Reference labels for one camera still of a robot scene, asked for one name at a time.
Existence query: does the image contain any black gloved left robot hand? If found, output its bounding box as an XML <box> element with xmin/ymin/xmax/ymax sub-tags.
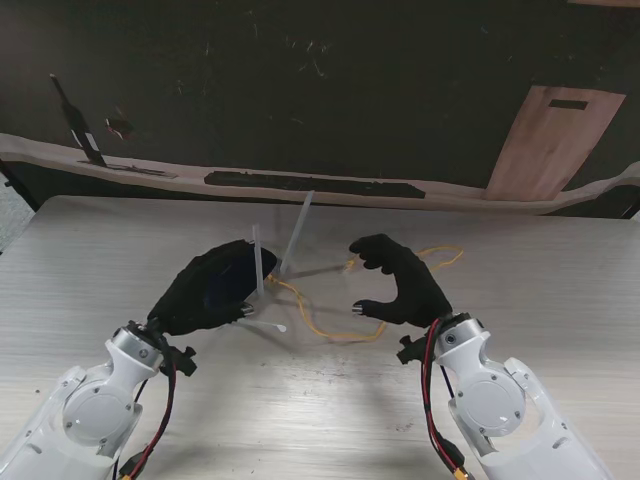
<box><xmin>147</xmin><ymin>239</ymin><xmax>279</xmax><ymax>337</ymax></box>

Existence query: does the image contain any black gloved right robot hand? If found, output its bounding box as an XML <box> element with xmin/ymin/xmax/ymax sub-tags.
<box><xmin>348</xmin><ymin>233</ymin><xmax>451</xmax><ymax>329</ymax></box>

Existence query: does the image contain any yellow Ethernet cable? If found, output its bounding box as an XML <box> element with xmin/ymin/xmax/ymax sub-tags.
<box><xmin>267</xmin><ymin>243</ymin><xmax>464</xmax><ymax>343</ymax></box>

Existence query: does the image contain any beige backdrop ledge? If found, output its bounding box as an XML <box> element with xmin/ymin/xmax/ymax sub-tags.
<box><xmin>0</xmin><ymin>132</ymin><xmax>640</xmax><ymax>217</ymax></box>

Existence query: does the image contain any wooden cutting board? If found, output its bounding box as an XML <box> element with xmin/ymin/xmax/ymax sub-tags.
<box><xmin>483</xmin><ymin>84</ymin><xmax>627</xmax><ymax>202</ymax></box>

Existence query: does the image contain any dark wine bottle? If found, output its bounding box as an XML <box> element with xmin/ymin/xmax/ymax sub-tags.
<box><xmin>48</xmin><ymin>73</ymin><xmax>109</xmax><ymax>167</ymax></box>

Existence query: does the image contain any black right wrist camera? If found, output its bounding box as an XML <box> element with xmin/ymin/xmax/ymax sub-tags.
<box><xmin>397</xmin><ymin>335</ymin><xmax>432</xmax><ymax>365</ymax></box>

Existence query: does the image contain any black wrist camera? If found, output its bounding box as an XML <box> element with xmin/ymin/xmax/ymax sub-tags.
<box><xmin>167</xmin><ymin>344</ymin><xmax>199</xmax><ymax>377</ymax></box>
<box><xmin>397</xmin><ymin>335</ymin><xmax>432</xmax><ymax>365</ymax></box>

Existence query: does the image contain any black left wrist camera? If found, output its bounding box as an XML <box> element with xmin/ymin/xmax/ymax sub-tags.
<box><xmin>167</xmin><ymin>344</ymin><xmax>199</xmax><ymax>377</ymax></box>

